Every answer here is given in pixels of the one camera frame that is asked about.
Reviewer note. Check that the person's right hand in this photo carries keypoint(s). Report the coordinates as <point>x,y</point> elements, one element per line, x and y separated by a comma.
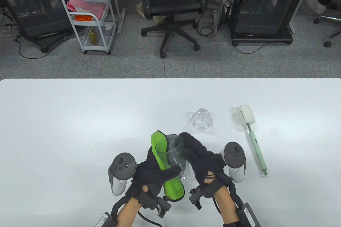
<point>205,165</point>

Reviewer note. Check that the person's left hand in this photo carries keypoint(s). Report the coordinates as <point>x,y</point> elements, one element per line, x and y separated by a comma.
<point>149,176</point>

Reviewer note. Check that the green microfibre cloth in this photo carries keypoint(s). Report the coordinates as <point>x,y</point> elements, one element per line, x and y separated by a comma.
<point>174,191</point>

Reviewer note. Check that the clear plastic shaker cup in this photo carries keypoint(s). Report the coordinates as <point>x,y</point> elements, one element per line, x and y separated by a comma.
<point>173,155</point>

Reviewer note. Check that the clear plastic shaker lid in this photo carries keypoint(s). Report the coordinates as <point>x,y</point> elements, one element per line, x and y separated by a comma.
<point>201,120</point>

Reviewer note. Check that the white sponge cup brush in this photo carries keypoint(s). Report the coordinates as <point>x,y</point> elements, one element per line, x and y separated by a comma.
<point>257,149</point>

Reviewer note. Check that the person's left forearm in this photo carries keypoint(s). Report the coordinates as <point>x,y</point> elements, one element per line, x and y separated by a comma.
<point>130,213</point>

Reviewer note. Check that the person's right forearm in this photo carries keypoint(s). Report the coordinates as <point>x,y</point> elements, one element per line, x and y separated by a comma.
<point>226,208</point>

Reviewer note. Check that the grey black left controller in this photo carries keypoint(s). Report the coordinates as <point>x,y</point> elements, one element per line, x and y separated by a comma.
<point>121,167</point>

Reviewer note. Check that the grey black controller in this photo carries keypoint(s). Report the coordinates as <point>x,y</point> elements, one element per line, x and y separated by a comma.
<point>121,167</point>
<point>234,155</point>

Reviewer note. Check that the grey black right controller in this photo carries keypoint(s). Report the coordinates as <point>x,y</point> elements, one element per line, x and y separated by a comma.
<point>234,155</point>

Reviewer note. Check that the white rolling cart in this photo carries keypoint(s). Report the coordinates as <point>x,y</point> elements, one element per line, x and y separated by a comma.
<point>104,38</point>

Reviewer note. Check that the yellowish drink bottle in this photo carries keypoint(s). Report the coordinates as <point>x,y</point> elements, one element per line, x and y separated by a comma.
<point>92,36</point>

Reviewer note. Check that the beige slipper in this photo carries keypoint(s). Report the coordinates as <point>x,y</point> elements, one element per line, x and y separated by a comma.
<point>159,19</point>
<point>139,10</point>

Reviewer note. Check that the black equipment cabinet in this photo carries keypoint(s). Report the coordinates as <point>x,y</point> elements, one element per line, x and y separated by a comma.
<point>263,6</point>
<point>32,6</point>

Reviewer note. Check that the orange folded item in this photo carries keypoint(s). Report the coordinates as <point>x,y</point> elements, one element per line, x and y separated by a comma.
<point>82,17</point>

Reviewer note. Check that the pink cloth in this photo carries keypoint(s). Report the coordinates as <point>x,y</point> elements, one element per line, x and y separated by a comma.
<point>80,4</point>

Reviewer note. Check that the grey chair base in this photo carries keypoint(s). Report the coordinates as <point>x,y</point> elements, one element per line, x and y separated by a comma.
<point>330,19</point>

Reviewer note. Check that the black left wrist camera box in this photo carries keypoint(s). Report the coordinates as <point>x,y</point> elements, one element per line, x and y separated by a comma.
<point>105,220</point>

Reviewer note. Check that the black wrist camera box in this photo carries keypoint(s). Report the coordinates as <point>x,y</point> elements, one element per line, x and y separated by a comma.
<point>247,215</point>
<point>105,220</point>

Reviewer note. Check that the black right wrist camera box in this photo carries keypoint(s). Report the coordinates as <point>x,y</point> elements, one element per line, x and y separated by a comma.
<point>247,215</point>

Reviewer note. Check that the aluminium frame post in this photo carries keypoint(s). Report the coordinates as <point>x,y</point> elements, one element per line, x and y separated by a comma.
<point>120,16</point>
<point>301,0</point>

